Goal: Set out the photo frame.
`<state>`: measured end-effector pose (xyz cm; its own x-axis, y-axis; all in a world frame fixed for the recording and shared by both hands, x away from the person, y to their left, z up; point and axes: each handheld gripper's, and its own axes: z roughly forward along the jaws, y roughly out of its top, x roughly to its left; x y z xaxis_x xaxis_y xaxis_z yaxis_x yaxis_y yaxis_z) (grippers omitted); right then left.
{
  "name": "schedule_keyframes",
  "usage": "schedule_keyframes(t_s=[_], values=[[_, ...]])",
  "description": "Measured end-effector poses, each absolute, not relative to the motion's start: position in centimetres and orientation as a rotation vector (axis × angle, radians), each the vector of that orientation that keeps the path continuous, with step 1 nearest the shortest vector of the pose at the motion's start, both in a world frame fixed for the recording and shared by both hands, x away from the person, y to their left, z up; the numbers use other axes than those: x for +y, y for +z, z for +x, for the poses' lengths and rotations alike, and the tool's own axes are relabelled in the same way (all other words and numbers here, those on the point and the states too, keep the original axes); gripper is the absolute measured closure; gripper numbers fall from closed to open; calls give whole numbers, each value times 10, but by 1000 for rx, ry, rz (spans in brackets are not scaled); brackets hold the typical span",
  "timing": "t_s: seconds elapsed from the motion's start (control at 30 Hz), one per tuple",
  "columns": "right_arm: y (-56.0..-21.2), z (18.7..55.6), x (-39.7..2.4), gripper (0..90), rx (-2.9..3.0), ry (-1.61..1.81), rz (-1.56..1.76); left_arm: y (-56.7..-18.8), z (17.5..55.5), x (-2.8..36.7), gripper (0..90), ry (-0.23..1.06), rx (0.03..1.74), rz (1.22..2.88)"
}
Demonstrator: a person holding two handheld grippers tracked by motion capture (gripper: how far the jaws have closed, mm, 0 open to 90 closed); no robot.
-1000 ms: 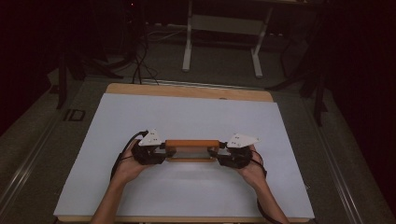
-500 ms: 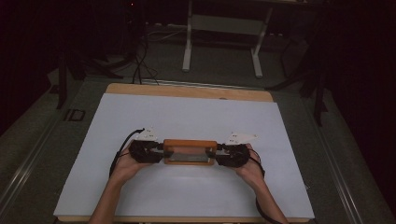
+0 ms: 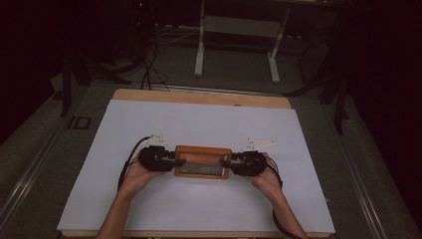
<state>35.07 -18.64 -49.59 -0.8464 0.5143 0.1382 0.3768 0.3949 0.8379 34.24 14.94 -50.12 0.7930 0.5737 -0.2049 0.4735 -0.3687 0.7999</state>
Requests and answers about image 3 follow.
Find metal floor rail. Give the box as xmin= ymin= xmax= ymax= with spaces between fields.
xmin=321 ymin=99 xmax=391 ymax=239
xmin=0 ymin=114 xmax=69 ymax=230

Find dark metal stand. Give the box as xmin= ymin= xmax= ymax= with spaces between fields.
xmin=59 ymin=52 xmax=133 ymax=118
xmin=284 ymin=29 xmax=353 ymax=136

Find wooden box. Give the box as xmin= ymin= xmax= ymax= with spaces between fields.
xmin=174 ymin=144 xmax=234 ymax=180

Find white table board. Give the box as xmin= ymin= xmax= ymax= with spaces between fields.
xmin=56 ymin=88 xmax=336 ymax=239

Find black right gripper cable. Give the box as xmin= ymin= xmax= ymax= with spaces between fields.
xmin=265 ymin=156 xmax=305 ymax=239

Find person's right hand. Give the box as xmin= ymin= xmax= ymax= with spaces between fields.
xmin=246 ymin=154 xmax=284 ymax=202

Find white table mat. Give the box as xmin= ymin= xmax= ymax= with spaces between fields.
xmin=56 ymin=99 xmax=336 ymax=235

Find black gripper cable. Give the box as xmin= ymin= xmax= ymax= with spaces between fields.
xmin=116 ymin=134 xmax=154 ymax=191
xmin=265 ymin=156 xmax=305 ymax=239

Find person's left hand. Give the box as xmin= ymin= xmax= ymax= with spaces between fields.
xmin=119 ymin=154 xmax=167 ymax=197

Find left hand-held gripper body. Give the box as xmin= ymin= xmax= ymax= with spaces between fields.
xmin=137 ymin=133 xmax=175 ymax=173

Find grey flat block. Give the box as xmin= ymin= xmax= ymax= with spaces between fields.
xmin=183 ymin=161 xmax=223 ymax=176

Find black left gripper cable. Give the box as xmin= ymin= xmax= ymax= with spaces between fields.
xmin=116 ymin=134 xmax=154 ymax=191

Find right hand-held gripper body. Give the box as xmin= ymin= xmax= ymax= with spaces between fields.
xmin=231 ymin=137 xmax=277 ymax=178

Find black floor cables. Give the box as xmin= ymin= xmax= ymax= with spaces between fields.
xmin=139 ymin=39 xmax=171 ymax=92

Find white metal desk frame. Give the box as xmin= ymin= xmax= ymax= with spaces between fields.
xmin=193 ymin=0 xmax=294 ymax=85

